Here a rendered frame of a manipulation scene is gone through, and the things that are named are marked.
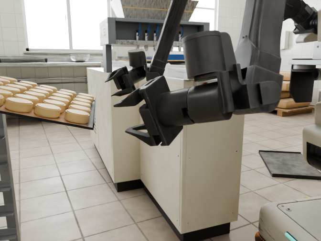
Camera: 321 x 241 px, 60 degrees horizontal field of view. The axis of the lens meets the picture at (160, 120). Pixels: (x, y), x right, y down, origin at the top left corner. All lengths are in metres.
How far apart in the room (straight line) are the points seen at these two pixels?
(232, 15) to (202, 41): 6.16
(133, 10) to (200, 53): 1.57
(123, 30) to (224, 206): 1.25
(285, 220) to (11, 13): 4.57
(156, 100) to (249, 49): 0.16
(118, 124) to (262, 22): 1.51
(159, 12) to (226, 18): 4.52
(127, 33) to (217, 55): 1.56
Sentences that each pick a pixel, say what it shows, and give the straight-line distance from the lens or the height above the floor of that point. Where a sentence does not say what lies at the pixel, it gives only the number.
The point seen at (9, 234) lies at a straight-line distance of 1.19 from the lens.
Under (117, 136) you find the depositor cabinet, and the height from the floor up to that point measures 0.42.
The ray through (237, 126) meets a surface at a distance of 1.41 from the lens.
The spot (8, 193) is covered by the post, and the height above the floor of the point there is 0.47.
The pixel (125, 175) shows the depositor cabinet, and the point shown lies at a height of 0.13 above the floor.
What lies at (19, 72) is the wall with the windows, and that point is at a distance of 4.96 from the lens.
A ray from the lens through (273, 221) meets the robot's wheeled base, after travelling 1.35.
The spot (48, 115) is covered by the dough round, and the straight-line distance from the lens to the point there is 0.60.
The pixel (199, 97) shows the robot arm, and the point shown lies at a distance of 0.40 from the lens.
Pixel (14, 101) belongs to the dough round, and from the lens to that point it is 0.62.
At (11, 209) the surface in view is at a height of 0.42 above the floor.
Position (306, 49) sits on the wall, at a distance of 6.00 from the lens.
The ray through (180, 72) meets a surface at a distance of 1.27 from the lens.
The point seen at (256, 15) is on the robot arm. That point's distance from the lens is 0.48.
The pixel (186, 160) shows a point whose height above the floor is 0.47.
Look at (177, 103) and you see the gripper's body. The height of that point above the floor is 0.86.
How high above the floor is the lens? 0.93
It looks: 12 degrees down
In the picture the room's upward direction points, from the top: straight up
